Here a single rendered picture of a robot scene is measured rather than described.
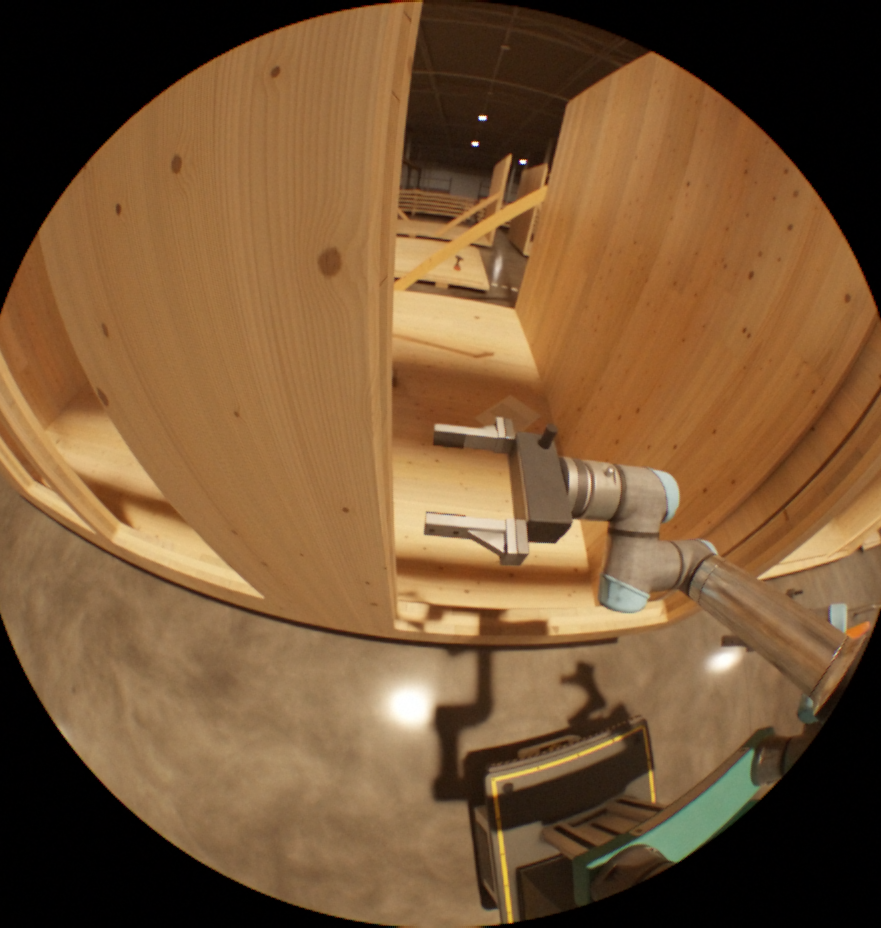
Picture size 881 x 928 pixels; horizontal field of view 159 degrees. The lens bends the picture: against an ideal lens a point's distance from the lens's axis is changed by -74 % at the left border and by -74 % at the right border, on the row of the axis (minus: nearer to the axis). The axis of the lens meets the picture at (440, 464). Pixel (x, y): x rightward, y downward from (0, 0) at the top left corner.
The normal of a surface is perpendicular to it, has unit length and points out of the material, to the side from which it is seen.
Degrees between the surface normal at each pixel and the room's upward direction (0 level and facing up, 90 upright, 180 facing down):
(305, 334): 90
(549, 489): 2
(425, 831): 0
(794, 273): 90
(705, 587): 86
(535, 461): 2
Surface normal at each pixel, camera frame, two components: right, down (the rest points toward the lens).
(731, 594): -0.84, -0.51
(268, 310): -0.06, 0.75
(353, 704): 0.14, -0.65
